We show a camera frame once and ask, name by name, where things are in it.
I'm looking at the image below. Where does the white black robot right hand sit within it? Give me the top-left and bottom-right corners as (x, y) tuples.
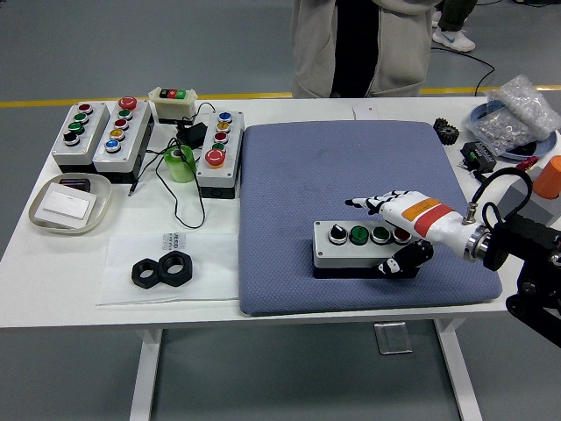
(344, 189), (478, 278)

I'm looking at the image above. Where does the four-button box with knob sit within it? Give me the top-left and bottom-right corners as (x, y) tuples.
(311, 218), (422, 281)

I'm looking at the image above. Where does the five-button box, green beside mushroom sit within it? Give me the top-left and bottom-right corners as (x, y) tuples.
(195, 110), (245, 201)

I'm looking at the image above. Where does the five-button box, blue button at end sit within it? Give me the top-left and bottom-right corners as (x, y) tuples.
(91, 96), (154, 184)

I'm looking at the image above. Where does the four-button grey control box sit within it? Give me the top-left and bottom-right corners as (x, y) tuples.
(51, 101), (110, 175)

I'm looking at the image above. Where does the black terminal module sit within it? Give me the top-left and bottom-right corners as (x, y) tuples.
(458, 139), (498, 174)

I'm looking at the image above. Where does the grey block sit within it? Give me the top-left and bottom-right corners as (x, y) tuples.
(497, 177), (561, 225)

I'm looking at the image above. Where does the black gear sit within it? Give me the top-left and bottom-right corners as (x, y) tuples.
(432, 117), (460, 146)

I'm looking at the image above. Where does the clear bag of washers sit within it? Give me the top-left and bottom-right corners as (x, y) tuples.
(466, 107), (538, 157)

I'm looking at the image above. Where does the blue-grey padded mat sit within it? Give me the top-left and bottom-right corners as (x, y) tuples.
(238, 120), (504, 317)

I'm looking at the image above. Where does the blue round plate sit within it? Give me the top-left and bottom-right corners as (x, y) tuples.
(468, 103), (560, 161)

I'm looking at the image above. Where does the bubble wrap bag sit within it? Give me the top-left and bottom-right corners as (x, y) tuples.
(485, 75), (561, 141)

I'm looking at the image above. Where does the white table leg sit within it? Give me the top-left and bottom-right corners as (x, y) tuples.
(433, 318), (483, 421)
(129, 328), (164, 421)

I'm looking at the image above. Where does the person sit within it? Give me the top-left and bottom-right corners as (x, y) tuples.
(289, 0), (444, 100)
(431, 0), (478, 54)

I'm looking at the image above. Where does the large black hex nut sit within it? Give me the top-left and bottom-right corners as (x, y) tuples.
(157, 249), (195, 287)

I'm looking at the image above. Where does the black power adapter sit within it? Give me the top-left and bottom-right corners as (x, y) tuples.
(175, 122), (208, 148)

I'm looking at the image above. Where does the green tape roll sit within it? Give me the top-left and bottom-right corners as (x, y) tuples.
(163, 145), (196, 183)

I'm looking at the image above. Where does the small black hex nut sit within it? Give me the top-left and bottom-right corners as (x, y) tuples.
(131, 258), (166, 289)

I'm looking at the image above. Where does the clear plastic bag sheet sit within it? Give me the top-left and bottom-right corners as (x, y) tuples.
(96, 232), (241, 307)

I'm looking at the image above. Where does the white shallow tray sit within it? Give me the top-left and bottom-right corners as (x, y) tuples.
(28, 174), (114, 236)

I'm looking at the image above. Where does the dark red small box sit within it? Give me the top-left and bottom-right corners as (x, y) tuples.
(59, 177), (92, 193)

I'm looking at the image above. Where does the metal bracket under table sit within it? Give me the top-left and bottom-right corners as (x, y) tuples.
(373, 322), (415, 355)

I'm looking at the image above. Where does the black floor cable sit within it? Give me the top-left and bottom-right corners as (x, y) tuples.
(427, 43), (496, 96)

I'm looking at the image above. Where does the thin black cable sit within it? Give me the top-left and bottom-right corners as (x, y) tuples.
(128, 102), (216, 230)

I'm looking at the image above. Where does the cream switch box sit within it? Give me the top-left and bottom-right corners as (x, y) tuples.
(147, 86), (199, 125)

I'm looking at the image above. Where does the white wall switch panel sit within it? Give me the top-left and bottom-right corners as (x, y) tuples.
(35, 182), (98, 229)

